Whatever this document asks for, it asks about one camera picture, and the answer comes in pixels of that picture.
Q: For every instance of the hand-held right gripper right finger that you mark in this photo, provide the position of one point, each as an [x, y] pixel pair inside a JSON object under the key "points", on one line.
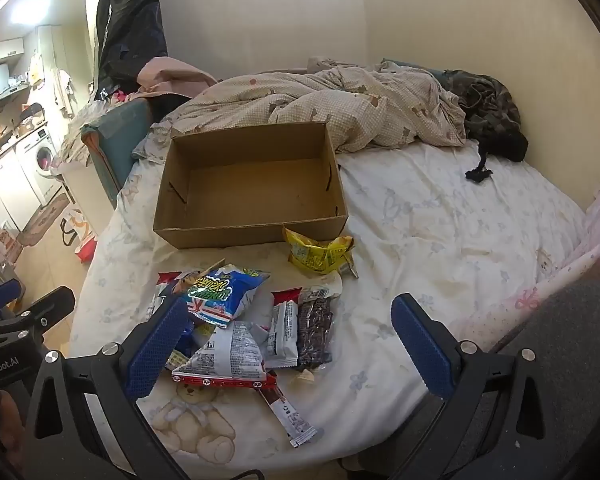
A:
{"points": [[422, 345]]}

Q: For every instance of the teal padded headboard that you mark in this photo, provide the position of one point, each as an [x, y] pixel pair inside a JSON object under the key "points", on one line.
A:
{"points": [[115, 145]]}

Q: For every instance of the red white stick-print packet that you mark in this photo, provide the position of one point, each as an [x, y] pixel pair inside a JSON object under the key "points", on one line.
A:
{"points": [[172, 282]]}

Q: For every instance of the white kitchen appliance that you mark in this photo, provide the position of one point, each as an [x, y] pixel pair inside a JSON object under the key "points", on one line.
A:
{"points": [[1, 80]]}

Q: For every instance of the yellow chips bag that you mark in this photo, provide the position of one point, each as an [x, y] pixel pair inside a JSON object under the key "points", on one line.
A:
{"points": [[315, 255]]}

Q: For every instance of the brown cardboard box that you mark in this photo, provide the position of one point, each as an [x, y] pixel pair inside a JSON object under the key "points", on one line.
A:
{"points": [[255, 185]]}

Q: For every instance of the black cloth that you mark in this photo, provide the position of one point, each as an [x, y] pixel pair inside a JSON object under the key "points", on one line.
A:
{"points": [[505, 147]]}

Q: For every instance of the brown white stick packet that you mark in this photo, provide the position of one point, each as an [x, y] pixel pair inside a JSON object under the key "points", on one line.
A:
{"points": [[290, 420]]}

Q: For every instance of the dark camouflage cloth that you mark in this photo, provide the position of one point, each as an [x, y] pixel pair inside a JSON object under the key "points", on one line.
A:
{"points": [[485, 105]]}

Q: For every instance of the pink cloth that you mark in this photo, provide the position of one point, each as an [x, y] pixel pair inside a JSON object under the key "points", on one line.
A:
{"points": [[170, 77]]}

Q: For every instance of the clear dark seed packet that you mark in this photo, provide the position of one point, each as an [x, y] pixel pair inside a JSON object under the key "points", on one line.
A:
{"points": [[315, 330]]}

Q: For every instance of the beige checked quilt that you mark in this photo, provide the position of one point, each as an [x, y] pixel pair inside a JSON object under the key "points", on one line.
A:
{"points": [[330, 105]]}

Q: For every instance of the white orange bag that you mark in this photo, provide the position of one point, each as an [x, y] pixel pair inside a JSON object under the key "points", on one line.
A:
{"points": [[80, 230]]}

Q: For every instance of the white red-topped snack packet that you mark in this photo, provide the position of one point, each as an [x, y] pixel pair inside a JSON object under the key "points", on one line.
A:
{"points": [[285, 330]]}

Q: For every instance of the blue yellow snack packet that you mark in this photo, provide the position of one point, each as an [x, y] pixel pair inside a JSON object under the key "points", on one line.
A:
{"points": [[196, 335]]}

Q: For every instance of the dark hanging jacket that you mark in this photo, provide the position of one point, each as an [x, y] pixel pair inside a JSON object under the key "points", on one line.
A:
{"points": [[130, 25]]}

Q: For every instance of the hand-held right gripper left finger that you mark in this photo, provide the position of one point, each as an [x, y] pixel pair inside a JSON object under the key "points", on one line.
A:
{"points": [[152, 347]]}

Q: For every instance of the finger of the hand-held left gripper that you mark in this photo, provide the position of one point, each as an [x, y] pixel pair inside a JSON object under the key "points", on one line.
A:
{"points": [[0, 296], [45, 310]]}

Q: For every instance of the blue snack bag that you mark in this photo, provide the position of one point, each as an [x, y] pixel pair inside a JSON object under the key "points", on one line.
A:
{"points": [[225, 295]]}

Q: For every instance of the white red-striped snack bag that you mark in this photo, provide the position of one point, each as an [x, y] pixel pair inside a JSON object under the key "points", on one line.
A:
{"points": [[230, 350]]}

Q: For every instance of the pink printed blanket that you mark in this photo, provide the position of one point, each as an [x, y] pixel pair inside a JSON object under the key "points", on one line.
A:
{"points": [[555, 285]]}

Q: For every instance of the white washing machine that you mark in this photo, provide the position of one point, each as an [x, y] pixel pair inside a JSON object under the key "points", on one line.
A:
{"points": [[42, 160]]}

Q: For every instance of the white floral bed sheet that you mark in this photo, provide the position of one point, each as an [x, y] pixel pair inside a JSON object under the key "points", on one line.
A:
{"points": [[455, 230]]}

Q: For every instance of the white cabinet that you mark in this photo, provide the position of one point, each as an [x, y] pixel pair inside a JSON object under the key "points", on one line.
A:
{"points": [[5, 190]]}

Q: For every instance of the patterned floor rug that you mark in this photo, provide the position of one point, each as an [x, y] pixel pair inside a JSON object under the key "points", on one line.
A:
{"points": [[42, 220]]}

